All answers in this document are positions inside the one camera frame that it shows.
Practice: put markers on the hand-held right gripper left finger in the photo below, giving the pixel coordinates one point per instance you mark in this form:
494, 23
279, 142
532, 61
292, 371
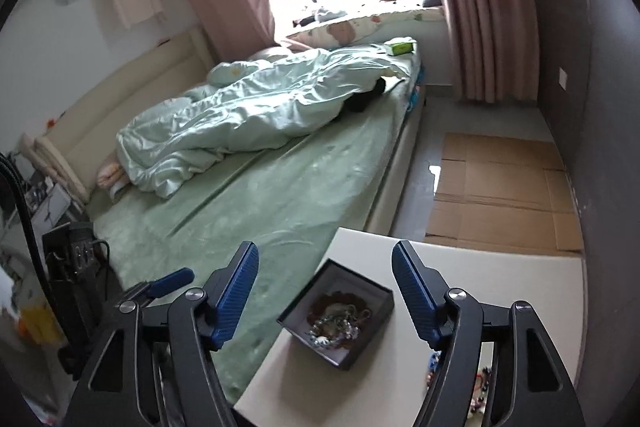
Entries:
234, 302

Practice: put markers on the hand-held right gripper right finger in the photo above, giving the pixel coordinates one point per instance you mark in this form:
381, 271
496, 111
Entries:
415, 299

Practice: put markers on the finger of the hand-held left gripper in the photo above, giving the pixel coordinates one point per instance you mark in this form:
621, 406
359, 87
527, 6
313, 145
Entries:
170, 283

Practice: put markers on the black jewelry box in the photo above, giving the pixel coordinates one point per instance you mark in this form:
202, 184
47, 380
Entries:
309, 338

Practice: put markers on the black device stand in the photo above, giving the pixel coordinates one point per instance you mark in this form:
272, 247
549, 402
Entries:
75, 252

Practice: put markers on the bed with green sheet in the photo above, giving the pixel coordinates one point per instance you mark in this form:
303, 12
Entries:
280, 192

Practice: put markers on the pink pillow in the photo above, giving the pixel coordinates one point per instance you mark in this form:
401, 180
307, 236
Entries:
111, 177

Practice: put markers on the yellow bag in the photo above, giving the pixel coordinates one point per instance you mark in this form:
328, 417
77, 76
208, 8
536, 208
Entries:
40, 324

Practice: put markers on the flattened cardboard sheets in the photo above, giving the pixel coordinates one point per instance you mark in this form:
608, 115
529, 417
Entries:
500, 192

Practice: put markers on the beige bolster cushions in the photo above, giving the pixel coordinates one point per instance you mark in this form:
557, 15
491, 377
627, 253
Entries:
55, 162

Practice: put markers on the cream bed headboard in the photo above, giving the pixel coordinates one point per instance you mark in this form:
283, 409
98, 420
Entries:
120, 107

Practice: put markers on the light green duvet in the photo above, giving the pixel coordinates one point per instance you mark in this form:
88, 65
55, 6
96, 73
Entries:
250, 107

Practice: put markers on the black cloth item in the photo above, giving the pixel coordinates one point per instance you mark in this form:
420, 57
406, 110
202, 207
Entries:
362, 99

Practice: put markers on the white pillow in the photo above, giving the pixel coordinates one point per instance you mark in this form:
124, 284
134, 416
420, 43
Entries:
232, 72

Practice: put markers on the green box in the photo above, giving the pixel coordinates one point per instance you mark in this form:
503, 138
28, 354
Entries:
400, 47

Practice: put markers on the floral pillow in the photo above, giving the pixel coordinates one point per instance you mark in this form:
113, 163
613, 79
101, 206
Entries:
330, 34

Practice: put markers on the floral window seat cushion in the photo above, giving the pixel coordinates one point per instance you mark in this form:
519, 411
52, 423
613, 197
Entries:
400, 14

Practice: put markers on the white wall switch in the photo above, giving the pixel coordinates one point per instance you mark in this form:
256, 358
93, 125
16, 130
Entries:
563, 79

